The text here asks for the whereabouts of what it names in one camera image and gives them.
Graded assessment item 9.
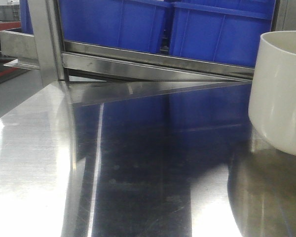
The blue crate far left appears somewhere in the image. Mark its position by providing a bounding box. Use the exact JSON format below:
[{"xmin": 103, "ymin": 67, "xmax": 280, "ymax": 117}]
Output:
[{"xmin": 19, "ymin": 0, "xmax": 34, "ymax": 35}]

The blue crate right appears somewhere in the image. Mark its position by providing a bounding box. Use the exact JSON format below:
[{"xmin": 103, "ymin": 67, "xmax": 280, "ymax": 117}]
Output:
[{"xmin": 169, "ymin": 0, "xmax": 275, "ymax": 67}]

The steel shelf rack frame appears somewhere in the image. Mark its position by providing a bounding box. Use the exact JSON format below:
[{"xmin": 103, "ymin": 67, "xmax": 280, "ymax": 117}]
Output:
[{"xmin": 0, "ymin": 0, "xmax": 296, "ymax": 87}]

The blue crate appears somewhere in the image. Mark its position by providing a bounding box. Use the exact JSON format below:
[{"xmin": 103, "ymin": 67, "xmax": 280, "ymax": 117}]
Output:
[
  {"xmin": 19, "ymin": 0, "xmax": 34, "ymax": 35},
  {"xmin": 59, "ymin": 0, "xmax": 172, "ymax": 53},
  {"xmin": 169, "ymin": 0, "xmax": 275, "ymax": 67}
]

